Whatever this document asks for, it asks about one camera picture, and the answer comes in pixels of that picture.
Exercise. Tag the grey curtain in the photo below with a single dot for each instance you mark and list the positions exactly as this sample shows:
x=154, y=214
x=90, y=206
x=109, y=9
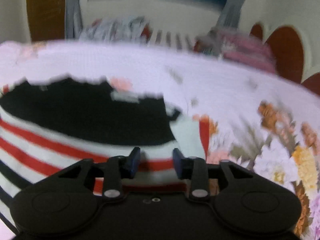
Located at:
x=73, y=10
x=232, y=7

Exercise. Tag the wooden door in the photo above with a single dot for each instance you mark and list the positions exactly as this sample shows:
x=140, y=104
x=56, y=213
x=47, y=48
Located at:
x=45, y=10

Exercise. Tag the striped knit sweater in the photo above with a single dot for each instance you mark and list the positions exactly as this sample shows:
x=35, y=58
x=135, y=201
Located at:
x=75, y=115

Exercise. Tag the pile of grey clothes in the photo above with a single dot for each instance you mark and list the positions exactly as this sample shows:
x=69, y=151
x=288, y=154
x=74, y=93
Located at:
x=117, y=28

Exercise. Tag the scalloped red white headboard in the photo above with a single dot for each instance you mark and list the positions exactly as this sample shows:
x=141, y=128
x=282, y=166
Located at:
x=287, y=50

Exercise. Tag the stack of folded pink clothes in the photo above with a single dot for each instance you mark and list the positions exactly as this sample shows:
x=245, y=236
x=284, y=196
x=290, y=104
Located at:
x=245, y=50

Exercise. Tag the pink floral bed sheet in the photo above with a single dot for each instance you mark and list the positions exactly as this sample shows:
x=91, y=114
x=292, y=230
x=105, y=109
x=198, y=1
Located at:
x=225, y=92

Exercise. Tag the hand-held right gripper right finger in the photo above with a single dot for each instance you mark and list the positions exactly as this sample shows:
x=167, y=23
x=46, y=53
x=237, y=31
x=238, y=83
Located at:
x=178, y=162

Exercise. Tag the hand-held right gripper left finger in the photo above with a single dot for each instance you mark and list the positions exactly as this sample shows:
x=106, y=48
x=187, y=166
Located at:
x=133, y=161

